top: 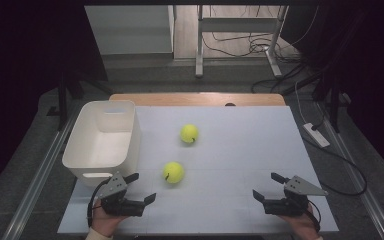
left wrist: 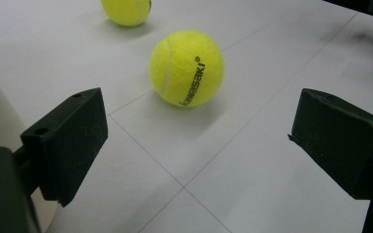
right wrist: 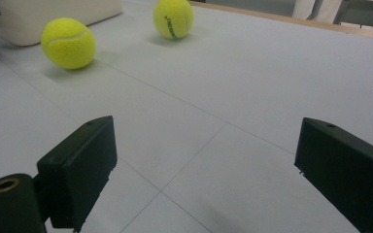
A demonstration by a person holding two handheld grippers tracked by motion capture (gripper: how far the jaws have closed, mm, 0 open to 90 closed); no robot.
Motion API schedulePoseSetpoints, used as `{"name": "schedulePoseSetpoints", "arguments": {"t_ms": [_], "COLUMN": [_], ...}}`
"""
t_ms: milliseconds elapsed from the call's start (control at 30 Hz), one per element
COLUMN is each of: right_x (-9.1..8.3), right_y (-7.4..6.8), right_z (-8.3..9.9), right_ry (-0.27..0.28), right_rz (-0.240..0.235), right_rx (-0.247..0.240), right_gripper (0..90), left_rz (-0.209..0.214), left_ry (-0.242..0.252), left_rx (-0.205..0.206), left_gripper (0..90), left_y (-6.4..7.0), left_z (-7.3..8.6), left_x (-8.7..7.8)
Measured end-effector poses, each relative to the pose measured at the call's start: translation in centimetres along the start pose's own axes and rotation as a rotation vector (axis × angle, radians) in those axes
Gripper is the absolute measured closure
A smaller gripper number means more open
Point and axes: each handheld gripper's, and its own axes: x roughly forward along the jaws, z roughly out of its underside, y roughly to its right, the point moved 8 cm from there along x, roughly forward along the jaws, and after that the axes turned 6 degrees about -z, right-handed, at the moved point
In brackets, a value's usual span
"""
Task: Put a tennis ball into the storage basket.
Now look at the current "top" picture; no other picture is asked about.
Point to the white board table cover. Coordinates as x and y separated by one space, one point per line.
230 160

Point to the white power strip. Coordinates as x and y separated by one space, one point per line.
316 135

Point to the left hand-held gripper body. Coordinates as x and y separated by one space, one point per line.
121 206

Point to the wooden table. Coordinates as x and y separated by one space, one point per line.
196 99

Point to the grey metal floor rail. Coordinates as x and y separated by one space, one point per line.
363 190
36 180

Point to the yellow tennis ball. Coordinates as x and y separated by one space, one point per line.
189 133
173 172

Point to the person's right hand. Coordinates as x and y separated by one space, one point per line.
301 226

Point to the white plastic storage bin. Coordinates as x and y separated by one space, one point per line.
100 150

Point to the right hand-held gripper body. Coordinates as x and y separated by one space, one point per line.
290 206

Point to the white cabinet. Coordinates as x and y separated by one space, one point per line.
130 30

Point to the black metal stand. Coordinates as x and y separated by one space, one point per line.
334 100
62 100

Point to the person's left hand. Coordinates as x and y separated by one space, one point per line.
101 223

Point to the white metal desk frame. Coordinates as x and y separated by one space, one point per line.
236 25

